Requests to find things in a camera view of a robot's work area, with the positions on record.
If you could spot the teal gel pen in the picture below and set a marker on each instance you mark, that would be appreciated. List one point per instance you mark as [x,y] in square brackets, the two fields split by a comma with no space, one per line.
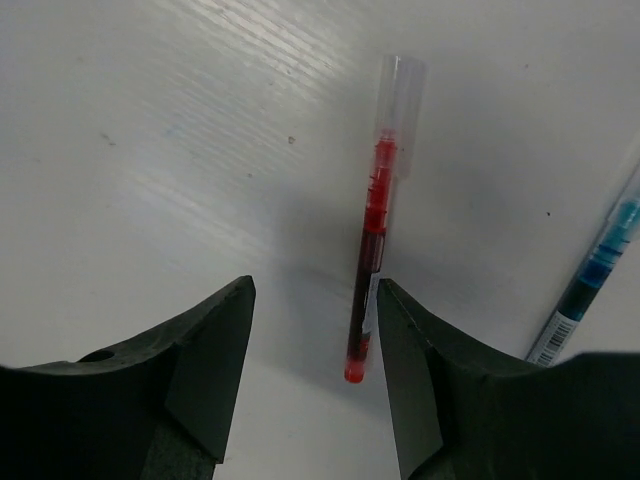
[620,229]

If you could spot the red gel pen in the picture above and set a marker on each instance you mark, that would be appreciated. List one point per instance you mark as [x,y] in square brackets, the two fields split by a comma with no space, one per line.
[399,101]

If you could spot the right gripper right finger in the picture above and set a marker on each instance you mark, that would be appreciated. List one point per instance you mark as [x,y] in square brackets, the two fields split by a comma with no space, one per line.
[464,410]

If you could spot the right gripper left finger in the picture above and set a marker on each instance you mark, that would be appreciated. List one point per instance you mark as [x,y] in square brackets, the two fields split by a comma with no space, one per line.
[156,406]

